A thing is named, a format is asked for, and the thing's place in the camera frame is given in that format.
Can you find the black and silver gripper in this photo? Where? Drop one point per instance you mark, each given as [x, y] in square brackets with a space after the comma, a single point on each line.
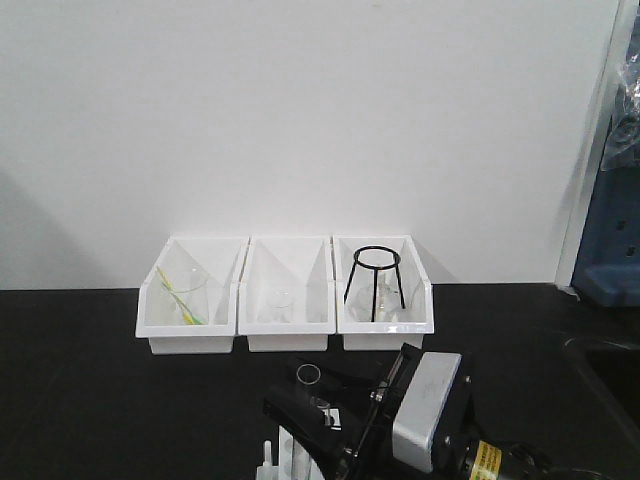
[418, 416]

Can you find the clear glass test tube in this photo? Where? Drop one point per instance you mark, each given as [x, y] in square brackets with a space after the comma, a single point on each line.
[307, 382]

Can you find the white test tube rack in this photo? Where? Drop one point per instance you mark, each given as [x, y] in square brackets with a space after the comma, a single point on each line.
[293, 461]

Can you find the blue grey pegboard drying rack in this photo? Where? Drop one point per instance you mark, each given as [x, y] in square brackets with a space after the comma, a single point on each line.
[607, 267]

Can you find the small glass beaker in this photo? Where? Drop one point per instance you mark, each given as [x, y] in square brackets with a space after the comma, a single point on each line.
[280, 303]

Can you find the right white storage bin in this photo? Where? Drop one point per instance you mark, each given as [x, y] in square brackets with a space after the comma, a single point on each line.
[416, 321]

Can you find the white storage bin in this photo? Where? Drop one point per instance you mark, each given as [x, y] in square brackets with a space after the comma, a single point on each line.
[222, 258]
[416, 321]
[302, 265]

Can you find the glass flask under tripod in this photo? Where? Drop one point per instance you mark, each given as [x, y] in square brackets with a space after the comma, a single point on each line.
[380, 303]

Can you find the middle white storage bin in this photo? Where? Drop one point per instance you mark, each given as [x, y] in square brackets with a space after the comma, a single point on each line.
[302, 265]

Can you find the yellow green stirring sticks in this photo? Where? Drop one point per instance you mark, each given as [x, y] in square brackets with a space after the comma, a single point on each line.
[188, 316]

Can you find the left white storage bin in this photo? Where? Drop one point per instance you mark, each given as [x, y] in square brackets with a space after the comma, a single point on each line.
[222, 258]

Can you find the glass beaker in left bin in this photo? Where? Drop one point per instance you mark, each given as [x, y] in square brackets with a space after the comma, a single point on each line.
[191, 285]

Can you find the black sink basin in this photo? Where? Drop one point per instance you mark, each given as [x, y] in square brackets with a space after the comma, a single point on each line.
[610, 369]

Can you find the plastic bag of tubes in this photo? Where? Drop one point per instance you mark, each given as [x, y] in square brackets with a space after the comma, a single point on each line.
[622, 143]

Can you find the black wire tripod stand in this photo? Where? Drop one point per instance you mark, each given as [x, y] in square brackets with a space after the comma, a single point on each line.
[375, 266]

